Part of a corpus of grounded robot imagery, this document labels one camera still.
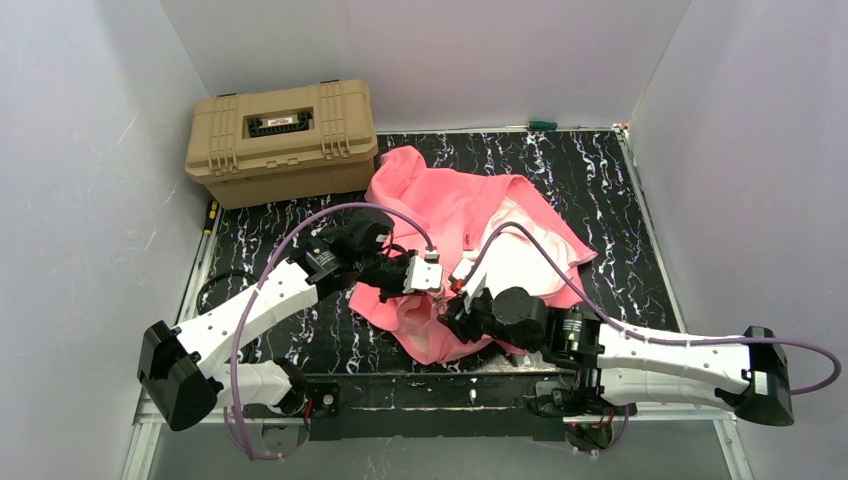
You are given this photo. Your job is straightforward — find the pink zip-up jacket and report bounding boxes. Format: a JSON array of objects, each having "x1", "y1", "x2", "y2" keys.
[{"x1": 349, "y1": 146, "x2": 596, "y2": 365}]

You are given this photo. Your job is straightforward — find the tan plastic tool case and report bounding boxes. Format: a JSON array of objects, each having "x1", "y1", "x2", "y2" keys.
[{"x1": 185, "y1": 79, "x2": 378, "y2": 210}]

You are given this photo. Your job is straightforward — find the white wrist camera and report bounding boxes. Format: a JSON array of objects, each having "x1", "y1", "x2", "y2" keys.
[
  {"x1": 403, "y1": 250, "x2": 443, "y2": 295},
  {"x1": 448, "y1": 258, "x2": 486, "y2": 312}
]

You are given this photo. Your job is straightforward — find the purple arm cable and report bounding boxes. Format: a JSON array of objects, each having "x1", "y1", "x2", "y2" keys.
[
  {"x1": 473, "y1": 222, "x2": 843, "y2": 397},
  {"x1": 221, "y1": 202, "x2": 439, "y2": 462}
]

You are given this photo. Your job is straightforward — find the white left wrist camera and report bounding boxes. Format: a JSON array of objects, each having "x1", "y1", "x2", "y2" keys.
[{"x1": 403, "y1": 250, "x2": 443, "y2": 295}]

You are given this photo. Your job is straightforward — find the yellow black handled screwdriver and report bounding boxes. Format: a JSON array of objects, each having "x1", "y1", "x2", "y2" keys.
[{"x1": 202, "y1": 200, "x2": 220, "y2": 236}]

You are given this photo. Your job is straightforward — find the black coiled cable bundle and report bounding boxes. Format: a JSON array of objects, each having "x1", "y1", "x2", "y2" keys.
[{"x1": 195, "y1": 270, "x2": 266, "y2": 319}]

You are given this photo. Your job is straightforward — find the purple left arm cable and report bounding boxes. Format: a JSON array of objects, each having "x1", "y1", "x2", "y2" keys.
[{"x1": 221, "y1": 202, "x2": 439, "y2": 462}]

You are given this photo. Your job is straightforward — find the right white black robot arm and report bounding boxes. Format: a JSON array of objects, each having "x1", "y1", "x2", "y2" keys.
[{"x1": 438, "y1": 287, "x2": 794, "y2": 427}]

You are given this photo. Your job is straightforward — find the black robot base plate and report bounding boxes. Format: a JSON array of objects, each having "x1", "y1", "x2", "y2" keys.
[{"x1": 245, "y1": 372, "x2": 637, "y2": 441}]

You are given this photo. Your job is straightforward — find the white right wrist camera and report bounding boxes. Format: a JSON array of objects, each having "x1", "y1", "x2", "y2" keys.
[{"x1": 448, "y1": 258, "x2": 486, "y2": 312}]

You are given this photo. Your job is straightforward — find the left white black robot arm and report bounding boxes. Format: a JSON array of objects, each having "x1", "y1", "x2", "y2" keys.
[{"x1": 137, "y1": 204, "x2": 441, "y2": 431}]

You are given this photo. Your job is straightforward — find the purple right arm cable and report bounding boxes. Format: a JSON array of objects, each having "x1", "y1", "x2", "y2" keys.
[{"x1": 473, "y1": 222, "x2": 843, "y2": 397}]

